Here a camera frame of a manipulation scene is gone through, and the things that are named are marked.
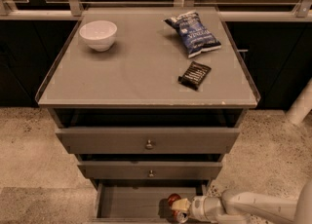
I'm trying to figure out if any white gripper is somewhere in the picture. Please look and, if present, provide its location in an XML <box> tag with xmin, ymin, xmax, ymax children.
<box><xmin>172</xmin><ymin>196</ymin><xmax>224</xmax><ymax>222</ymax></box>

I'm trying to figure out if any red crushed coke can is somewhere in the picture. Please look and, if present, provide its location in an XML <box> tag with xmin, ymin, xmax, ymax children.
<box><xmin>168</xmin><ymin>194</ymin><xmax>190</xmax><ymax>224</ymax></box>

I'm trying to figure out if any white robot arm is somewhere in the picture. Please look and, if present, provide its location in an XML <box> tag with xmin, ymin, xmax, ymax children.
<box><xmin>169</xmin><ymin>180</ymin><xmax>312</xmax><ymax>224</ymax></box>

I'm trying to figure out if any grey bottom drawer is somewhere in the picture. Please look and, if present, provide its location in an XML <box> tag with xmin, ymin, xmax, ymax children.
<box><xmin>92</xmin><ymin>180</ymin><xmax>207</xmax><ymax>224</ymax></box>

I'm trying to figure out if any grey drawer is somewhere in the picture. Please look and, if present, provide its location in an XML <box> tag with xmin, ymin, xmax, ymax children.
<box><xmin>92</xmin><ymin>180</ymin><xmax>207</xmax><ymax>224</ymax></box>
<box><xmin>56</xmin><ymin>127</ymin><xmax>239</xmax><ymax>155</ymax></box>
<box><xmin>78</xmin><ymin>161</ymin><xmax>222</xmax><ymax>180</ymax></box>

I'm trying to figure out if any grey middle drawer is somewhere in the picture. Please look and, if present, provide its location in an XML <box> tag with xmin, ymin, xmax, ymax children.
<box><xmin>78</xmin><ymin>161</ymin><xmax>222</xmax><ymax>180</ymax></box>

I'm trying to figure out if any grey drawer cabinet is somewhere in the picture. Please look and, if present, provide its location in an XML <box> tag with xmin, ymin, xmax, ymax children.
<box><xmin>34</xmin><ymin>6</ymin><xmax>261</xmax><ymax>224</ymax></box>

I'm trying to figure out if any grey top drawer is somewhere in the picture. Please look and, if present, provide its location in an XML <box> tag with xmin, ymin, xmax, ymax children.
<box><xmin>56</xmin><ymin>127</ymin><xmax>239</xmax><ymax>155</ymax></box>

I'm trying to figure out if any black snack bar wrapper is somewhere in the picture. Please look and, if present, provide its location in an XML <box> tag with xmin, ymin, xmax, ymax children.
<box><xmin>177</xmin><ymin>61</ymin><xmax>212</xmax><ymax>91</ymax></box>

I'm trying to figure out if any blue chip bag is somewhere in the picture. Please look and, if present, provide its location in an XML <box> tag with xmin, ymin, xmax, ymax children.
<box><xmin>164</xmin><ymin>11</ymin><xmax>221</xmax><ymax>58</ymax></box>

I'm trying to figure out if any white ceramic bowl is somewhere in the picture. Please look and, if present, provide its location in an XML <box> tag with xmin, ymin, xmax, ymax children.
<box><xmin>79</xmin><ymin>20</ymin><xmax>117</xmax><ymax>52</ymax></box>

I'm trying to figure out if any white cylindrical post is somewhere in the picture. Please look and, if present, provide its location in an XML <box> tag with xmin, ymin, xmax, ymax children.
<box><xmin>286</xmin><ymin>79</ymin><xmax>312</xmax><ymax>125</ymax></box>

